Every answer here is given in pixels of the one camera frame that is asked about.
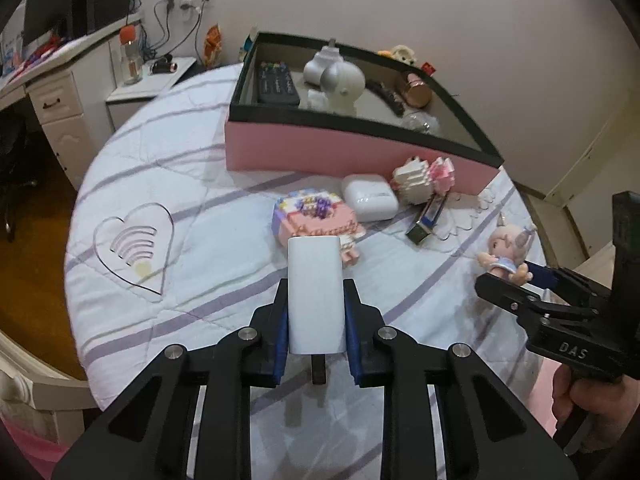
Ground black remote control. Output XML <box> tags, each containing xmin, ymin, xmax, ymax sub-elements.
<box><xmin>257</xmin><ymin>60</ymin><xmax>301</xmax><ymax>107</ymax></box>

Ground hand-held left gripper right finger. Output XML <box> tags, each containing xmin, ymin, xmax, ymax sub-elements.
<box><xmin>342</xmin><ymin>277</ymin><xmax>578</xmax><ymax>480</ymax></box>

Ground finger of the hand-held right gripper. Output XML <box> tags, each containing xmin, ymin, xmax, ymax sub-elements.
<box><xmin>524</xmin><ymin>261</ymin><xmax>609</xmax><ymax>307</ymax></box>
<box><xmin>474</xmin><ymin>272</ymin><xmax>547</xmax><ymax>329</ymax></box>

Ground blue white figurine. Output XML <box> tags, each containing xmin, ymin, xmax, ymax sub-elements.
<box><xmin>239</xmin><ymin>32</ymin><xmax>259</xmax><ymax>63</ymax></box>

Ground clear glass bottle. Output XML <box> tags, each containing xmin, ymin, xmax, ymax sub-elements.
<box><xmin>402</xmin><ymin>110</ymin><xmax>441</xmax><ymax>135</ymax></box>

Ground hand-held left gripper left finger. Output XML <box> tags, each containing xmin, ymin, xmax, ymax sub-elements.
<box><xmin>50</xmin><ymin>277</ymin><xmax>291</xmax><ymax>480</ymax></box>

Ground white round-headed figurine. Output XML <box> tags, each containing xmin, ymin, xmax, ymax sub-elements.
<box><xmin>307</xmin><ymin>59</ymin><xmax>366</xmax><ymax>115</ymax></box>

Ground white bed frame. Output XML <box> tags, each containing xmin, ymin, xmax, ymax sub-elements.
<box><xmin>0</xmin><ymin>330</ymin><xmax>93</xmax><ymax>441</ymax></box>

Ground round table with striped cloth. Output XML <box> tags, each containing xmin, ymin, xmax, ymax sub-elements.
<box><xmin>64</xmin><ymin>62</ymin><xmax>556</xmax><ymax>428</ymax></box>

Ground white earbuds case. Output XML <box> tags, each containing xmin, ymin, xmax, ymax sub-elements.
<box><xmin>341</xmin><ymin>174</ymin><xmax>400</xmax><ymax>222</ymax></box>

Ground black office chair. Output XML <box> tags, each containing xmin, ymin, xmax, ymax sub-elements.
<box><xmin>0</xmin><ymin>110</ymin><xmax>38</xmax><ymax>243</ymax></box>

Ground pink white block figure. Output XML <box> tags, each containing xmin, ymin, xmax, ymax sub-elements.
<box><xmin>390</xmin><ymin>156</ymin><xmax>457</xmax><ymax>206</ymax></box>

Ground rose gold cylinder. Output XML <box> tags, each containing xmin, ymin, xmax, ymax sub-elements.
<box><xmin>397</xmin><ymin>71</ymin><xmax>433</xmax><ymax>109</ymax></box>

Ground yellow white plush toy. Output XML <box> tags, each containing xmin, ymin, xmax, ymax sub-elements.
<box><xmin>377</xmin><ymin>44</ymin><xmax>418</xmax><ymax>67</ymax></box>

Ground white plug adapter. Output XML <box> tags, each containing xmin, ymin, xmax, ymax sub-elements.
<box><xmin>303</xmin><ymin>37</ymin><xmax>346</xmax><ymax>86</ymax></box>

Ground small black device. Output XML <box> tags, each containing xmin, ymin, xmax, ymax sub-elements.
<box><xmin>151</xmin><ymin>52</ymin><xmax>180</xmax><ymax>75</ymax></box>

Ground pink block cake toy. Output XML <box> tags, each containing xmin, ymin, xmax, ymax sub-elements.
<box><xmin>271</xmin><ymin>189</ymin><xmax>367</xmax><ymax>267</ymax></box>

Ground black computer monitor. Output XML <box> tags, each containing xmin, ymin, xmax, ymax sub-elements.
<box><xmin>22</xmin><ymin>0</ymin><xmax>76</xmax><ymax>48</ymax></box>

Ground person's right hand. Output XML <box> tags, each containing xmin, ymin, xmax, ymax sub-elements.
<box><xmin>551</xmin><ymin>364</ymin><xmax>640</xmax><ymax>456</ymax></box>

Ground dark gold-trimmed lipstick case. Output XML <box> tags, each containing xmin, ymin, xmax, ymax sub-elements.
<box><xmin>404</xmin><ymin>194</ymin><xmax>449</xmax><ymax>247</ymax></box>

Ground red papers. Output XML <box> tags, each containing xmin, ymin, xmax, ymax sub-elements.
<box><xmin>20</xmin><ymin>35</ymin><xmax>68</xmax><ymax>68</ymax></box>

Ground white nightstand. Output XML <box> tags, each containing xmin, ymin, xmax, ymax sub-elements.
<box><xmin>105</xmin><ymin>55</ymin><xmax>198</xmax><ymax>131</ymax></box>

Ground pink blanket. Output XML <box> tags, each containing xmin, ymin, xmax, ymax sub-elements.
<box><xmin>0</xmin><ymin>410</ymin><xmax>76</xmax><ymax>480</ymax></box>

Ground white wall outlet strip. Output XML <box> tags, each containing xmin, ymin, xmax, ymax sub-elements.
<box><xmin>165</xmin><ymin>0</ymin><xmax>218</xmax><ymax>13</ymax></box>

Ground white desk with drawers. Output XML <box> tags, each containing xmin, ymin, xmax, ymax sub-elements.
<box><xmin>0</xmin><ymin>25</ymin><xmax>146</xmax><ymax>191</ymax></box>

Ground pink box with black rim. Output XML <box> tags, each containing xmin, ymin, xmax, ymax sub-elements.
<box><xmin>224</xmin><ymin>31</ymin><xmax>505</xmax><ymax>196</ymax></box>

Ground orange figurine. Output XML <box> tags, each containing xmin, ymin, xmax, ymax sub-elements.
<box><xmin>204</xmin><ymin>24</ymin><xmax>223</xmax><ymax>68</ymax></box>

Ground white rectangular charger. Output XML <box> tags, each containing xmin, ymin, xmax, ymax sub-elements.
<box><xmin>286</xmin><ymin>236</ymin><xmax>347</xmax><ymax>386</ymax></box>

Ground small doll figurine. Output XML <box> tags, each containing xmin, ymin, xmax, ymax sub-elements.
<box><xmin>476</xmin><ymin>212</ymin><xmax>538</xmax><ymax>286</ymax></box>

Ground bottle with orange cap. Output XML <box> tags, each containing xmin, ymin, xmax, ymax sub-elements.
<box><xmin>117</xmin><ymin>24</ymin><xmax>145</xmax><ymax>86</ymax></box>

